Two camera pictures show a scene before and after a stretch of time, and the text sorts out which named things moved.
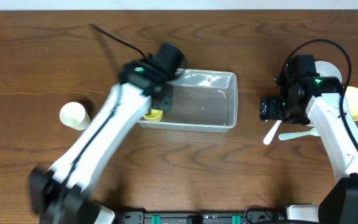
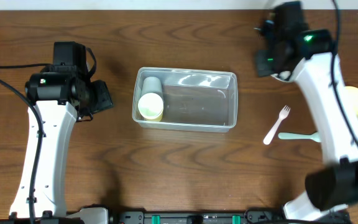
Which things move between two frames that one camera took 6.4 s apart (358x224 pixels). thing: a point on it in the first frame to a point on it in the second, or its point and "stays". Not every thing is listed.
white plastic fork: x=268 y=138 stays
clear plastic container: x=202 y=101 stays
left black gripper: x=163 y=101 to x=101 y=97
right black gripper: x=266 y=109 to x=263 y=64
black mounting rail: x=178 y=218 stays
